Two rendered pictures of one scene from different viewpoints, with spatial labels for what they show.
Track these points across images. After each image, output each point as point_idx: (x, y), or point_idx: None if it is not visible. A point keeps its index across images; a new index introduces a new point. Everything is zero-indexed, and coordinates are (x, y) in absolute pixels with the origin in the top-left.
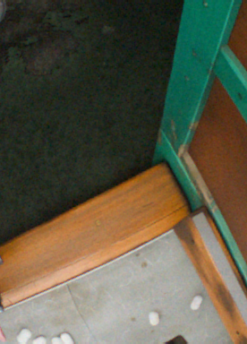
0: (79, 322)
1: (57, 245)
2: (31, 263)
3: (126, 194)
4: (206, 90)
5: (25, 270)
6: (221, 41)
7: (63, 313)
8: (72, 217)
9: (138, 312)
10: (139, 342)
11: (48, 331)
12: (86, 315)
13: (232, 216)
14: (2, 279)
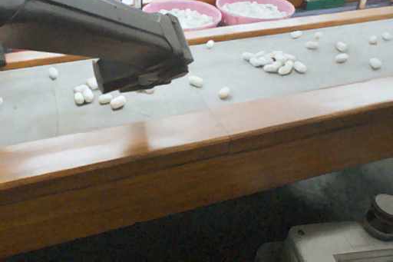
0: (62, 111)
1: (45, 154)
2: (81, 144)
3: None
4: None
5: (91, 138)
6: None
7: (72, 117)
8: (16, 175)
9: (7, 111)
10: (21, 94)
11: (93, 107)
12: (53, 114)
13: None
14: (121, 134)
